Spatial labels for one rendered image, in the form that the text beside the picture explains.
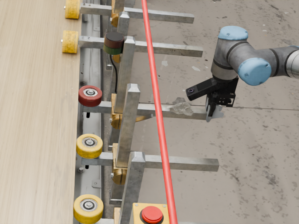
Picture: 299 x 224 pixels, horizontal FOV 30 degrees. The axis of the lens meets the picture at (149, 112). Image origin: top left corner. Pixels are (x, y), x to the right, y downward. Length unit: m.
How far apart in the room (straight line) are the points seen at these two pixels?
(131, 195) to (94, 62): 1.23
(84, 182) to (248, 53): 0.72
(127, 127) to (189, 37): 2.56
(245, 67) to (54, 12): 0.94
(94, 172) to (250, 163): 1.33
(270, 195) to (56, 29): 1.46
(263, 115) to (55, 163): 2.09
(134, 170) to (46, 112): 0.54
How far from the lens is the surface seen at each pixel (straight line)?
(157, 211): 1.10
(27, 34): 2.18
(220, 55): 1.81
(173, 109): 1.94
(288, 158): 3.28
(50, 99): 1.86
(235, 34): 1.78
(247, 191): 2.99
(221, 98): 1.91
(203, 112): 1.97
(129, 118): 1.57
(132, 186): 1.39
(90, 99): 1.86
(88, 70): 2.49
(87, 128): 2.19
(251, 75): 1.70
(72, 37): 2.04
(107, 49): 1.72
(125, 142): 1.63
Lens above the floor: 2.05
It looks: 38 degrees down
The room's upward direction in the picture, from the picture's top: 11 degrees clockwise
